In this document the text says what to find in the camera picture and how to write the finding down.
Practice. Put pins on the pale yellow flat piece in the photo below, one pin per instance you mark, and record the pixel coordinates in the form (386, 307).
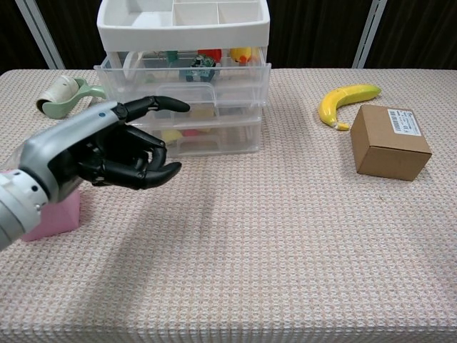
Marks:
(201, 113)

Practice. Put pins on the yellow plastic toy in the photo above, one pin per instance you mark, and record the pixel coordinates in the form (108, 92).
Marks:
(241, 55)

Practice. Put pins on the yellow wedge toy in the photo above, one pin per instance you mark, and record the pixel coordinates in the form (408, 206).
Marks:
(171, 135)

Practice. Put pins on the red plastic cup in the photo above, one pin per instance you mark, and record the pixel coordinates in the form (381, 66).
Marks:
(214, 54)

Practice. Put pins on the red small toy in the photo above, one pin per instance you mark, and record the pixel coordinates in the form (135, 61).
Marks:
(190, 132)

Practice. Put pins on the small black green device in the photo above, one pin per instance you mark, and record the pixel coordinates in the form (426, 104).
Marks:
(196, 73)

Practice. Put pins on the brown cardboard box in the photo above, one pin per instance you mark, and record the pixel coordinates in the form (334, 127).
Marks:
(389, 157)

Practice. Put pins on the clear drawer with small items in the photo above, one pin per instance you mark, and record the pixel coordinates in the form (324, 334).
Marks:
(242, 82)

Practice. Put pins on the white plastic drawer organizer frame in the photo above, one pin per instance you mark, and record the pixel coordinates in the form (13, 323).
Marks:
(178, 34)

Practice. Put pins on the pink cube block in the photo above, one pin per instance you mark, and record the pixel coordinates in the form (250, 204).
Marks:
(60, 218)

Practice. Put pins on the beige woven tablecloth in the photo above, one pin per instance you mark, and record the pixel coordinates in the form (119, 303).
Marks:
(228, 250)

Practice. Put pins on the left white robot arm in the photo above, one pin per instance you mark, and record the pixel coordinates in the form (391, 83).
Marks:
(14, 207)

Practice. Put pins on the clear plastic drawer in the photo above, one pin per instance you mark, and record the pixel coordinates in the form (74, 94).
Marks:
(239, 137)
(242, 114)

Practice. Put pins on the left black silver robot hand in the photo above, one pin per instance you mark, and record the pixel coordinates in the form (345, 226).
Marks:
(71, 143)

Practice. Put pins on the yellow banana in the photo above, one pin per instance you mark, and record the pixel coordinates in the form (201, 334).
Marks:
(332, 103)

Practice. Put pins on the grey metal frame post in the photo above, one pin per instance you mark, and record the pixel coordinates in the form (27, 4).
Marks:
(41, 34)
(369, 34)

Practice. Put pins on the green lint roller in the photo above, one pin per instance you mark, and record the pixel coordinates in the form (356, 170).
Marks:
(57, 105)

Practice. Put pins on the black curtain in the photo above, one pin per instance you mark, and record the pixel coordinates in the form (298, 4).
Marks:
(321, 32)

